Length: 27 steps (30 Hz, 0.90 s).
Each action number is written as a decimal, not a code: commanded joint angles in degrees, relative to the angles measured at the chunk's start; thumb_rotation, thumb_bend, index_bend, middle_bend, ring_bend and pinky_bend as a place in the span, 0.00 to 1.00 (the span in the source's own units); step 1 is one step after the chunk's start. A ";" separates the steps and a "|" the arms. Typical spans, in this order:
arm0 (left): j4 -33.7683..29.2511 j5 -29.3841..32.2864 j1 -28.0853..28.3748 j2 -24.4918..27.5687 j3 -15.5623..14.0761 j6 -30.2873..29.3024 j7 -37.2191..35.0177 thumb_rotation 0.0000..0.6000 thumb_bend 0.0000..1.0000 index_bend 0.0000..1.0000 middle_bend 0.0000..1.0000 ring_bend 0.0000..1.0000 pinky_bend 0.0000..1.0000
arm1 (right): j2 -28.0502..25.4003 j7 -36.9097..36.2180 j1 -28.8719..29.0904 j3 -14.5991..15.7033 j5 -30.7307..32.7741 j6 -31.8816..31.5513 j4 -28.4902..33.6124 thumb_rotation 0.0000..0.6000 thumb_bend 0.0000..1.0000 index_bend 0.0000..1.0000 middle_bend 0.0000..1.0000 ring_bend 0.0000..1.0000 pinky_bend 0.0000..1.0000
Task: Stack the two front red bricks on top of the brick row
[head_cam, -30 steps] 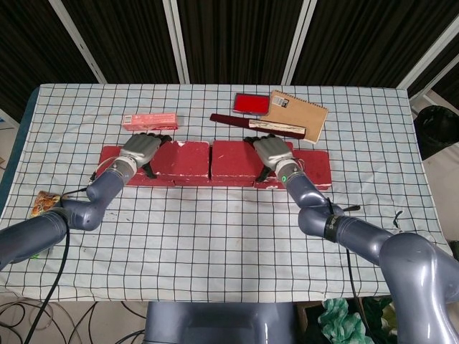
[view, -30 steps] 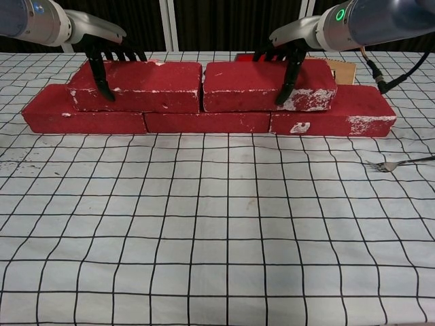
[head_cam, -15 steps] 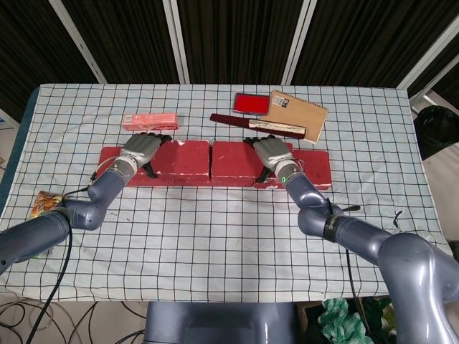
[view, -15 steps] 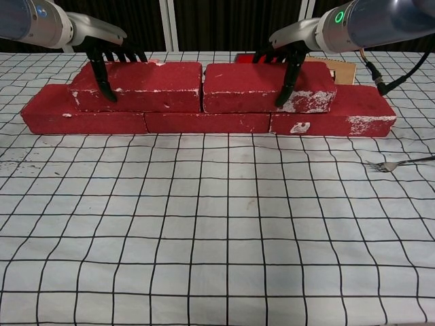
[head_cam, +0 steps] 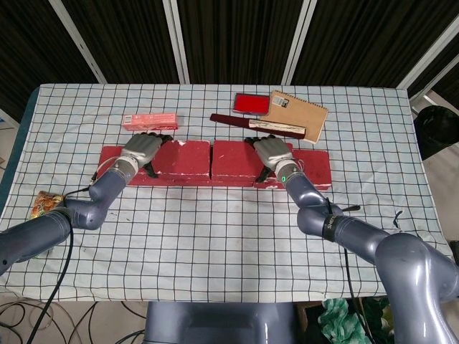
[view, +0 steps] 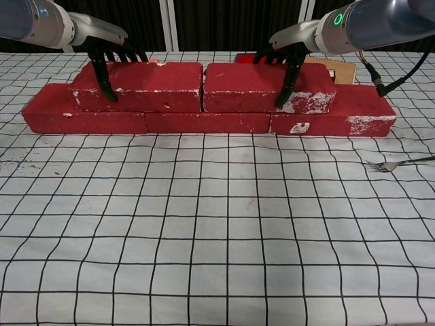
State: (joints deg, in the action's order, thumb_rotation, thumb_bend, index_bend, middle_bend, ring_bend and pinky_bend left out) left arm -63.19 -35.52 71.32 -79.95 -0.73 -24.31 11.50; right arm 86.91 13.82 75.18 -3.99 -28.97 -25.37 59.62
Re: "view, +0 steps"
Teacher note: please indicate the brown spiral notebook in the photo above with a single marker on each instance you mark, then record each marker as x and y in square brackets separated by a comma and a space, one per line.
[340, 71]

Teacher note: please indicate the silver metal fork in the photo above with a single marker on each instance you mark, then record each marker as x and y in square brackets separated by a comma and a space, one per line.
[387, 166]

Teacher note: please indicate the red brick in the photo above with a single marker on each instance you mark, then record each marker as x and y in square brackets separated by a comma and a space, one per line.
[244, 85]
[204, 122]
[357, 108]
[153, 81]
[51, 115]

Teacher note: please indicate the red toothpaste box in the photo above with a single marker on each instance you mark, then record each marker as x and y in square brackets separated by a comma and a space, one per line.
[154, 61]

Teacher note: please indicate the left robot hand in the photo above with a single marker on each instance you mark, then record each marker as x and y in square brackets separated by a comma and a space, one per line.
[95, 30]

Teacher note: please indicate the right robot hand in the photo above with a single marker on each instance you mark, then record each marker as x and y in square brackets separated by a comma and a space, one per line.
[299, 35]

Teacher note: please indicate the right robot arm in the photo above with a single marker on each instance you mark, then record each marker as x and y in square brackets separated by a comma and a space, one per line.
[380, 23]

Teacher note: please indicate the checkered white tablecloth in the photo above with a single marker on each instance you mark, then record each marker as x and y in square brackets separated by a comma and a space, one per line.
[217, 237]

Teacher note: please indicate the red ink pad tin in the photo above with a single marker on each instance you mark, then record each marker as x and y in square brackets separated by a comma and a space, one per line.
[244, 58]

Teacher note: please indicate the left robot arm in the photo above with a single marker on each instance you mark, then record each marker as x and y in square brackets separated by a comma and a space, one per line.
[27, 20]

